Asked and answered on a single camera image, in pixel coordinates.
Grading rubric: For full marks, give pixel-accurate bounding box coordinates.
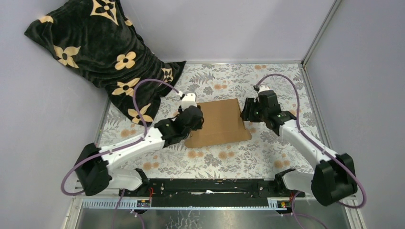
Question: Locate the aluminium frame rail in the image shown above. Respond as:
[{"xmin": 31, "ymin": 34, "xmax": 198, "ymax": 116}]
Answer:
[{"xmin": 62, "ymin": 177, "xmax": 368, "ymax": 229}]

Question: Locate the purple cable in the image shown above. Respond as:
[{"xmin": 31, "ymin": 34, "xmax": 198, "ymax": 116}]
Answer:
[
  {"xmin": 61, "ymin": 78, "xmax": 185, "ymax": 229},
  {"xmin": 254, "ymin": 73, "xmax": 368, "ymax": 229}
]

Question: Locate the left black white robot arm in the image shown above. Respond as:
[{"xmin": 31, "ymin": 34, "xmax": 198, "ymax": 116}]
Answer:
[{"xmin": 74, "ymin": 105, "xmax": 204, "ymax": 196}]

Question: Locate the brown cardboard box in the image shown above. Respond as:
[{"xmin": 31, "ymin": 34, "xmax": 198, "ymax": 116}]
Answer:
[{"xmin": 185, "ymin": 98, "xmax": 252, "ymax": 148}]

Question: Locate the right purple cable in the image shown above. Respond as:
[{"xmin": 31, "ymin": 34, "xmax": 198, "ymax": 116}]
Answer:
[{"xmin": 254, "ymin": 73, "xmax": 368, "ymax": 229}]

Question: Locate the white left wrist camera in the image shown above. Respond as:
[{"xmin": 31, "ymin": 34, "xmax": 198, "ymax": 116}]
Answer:
[{"xmin": 178, "ymin": 91, "xmax": 197, "ymax": 110}]

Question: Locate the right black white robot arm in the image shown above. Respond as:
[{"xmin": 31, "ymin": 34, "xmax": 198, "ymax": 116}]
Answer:
[{"xmin": 240, "ymin": 90, "xmax": 358, "ymax": 206}]

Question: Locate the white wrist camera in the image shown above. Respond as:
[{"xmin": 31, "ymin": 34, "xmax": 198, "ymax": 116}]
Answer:
[
  {"xmin": 254, "ymin": 85, "xmax": 274, "ymax": 95},
  {"xmin": 178, "ymin": 91, "xmax": 197, "ymax": 110}
]

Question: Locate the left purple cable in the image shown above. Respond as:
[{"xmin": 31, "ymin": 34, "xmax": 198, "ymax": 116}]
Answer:
[{"xmin": 61, "ymin": 78, "xmax": 185, "ymax": 229}]

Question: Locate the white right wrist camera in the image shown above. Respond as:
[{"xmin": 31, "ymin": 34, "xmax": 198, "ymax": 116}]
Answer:
[{"xmin": 254, "ymin": 85, "xmax": 274, "ymax": 95}]

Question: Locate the black floral plush blanket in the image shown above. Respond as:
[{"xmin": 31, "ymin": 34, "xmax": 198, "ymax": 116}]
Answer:
[{"xmin": 24, "ymin": 0, "xmax": 186, "ymax": 125}]

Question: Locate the floral patterned table mat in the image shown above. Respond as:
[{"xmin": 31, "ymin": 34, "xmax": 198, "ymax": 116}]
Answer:
[{"xmin": 90, "ymin": 63, "xmax": 332, "ymax": 179}]

